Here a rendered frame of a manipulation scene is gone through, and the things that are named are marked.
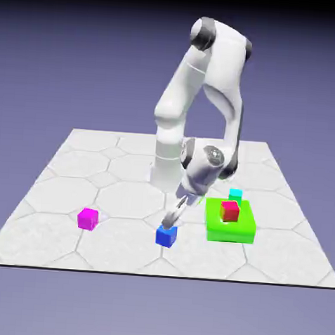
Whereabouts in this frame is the small blue cube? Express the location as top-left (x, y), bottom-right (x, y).
top-left (154, 223), bottom-right (179, 250)

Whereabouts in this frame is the small cyan cube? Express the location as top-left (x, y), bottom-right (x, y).
top-left (228, 188), bottom-right (244, 205)

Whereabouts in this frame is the small red cube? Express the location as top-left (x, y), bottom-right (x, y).
top-left (218, 199), bottom-right (241, 223)

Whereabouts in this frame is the large green box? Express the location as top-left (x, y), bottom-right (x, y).
top-left (202, 197), bottom-right (259, 245)

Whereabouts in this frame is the small magenta cube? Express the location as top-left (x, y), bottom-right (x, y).
top-left (76, 206), bottom-right (100, 232)

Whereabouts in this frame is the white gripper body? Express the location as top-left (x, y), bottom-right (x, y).
top-left (169, 189), bottom-right (206, 223)

